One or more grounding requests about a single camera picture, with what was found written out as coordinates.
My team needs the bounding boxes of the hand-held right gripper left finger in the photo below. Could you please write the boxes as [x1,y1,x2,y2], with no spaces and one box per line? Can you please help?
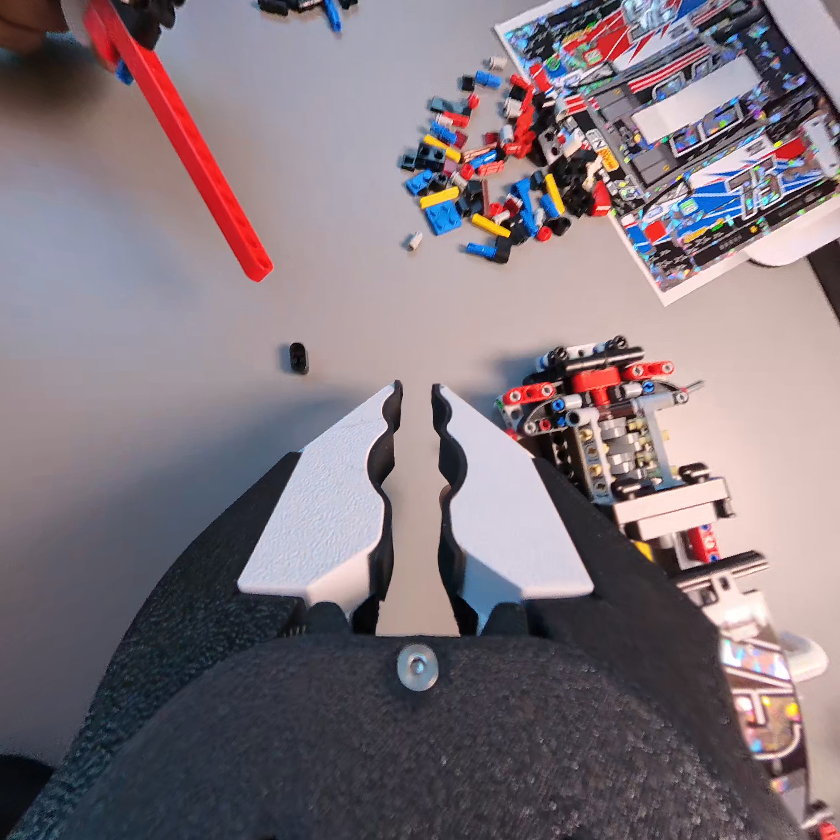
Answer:
[236,379,404,621]

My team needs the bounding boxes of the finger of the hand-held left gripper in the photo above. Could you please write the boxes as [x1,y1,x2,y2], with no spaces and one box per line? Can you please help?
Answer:
[60,0,101,51]

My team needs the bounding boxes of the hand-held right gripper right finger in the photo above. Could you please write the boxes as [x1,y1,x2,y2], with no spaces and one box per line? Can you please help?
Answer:
[431,384,595,621]

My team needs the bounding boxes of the black lego panel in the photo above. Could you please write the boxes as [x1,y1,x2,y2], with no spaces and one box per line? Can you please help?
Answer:
[121,0,186,52]

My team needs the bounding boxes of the long red lego beam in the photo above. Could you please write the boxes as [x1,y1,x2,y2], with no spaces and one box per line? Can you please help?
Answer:
[82,0,274,283]

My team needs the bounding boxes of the partly built lego car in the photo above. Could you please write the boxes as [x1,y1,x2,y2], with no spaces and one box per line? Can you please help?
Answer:
[493,335,840,840]

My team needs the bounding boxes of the pile of mixed lego pieces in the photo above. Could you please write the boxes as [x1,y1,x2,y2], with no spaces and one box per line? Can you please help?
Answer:
[399,54,614,245]

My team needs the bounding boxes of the person's left hand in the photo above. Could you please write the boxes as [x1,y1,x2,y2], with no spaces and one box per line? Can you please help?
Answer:
[0,0,67,52]

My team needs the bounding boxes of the pile of black blue pins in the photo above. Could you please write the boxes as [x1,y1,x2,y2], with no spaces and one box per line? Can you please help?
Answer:
[256,0,361,32]

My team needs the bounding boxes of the colourful sticker sheet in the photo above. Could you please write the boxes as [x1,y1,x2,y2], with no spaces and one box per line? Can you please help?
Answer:
[493,0,840,308]

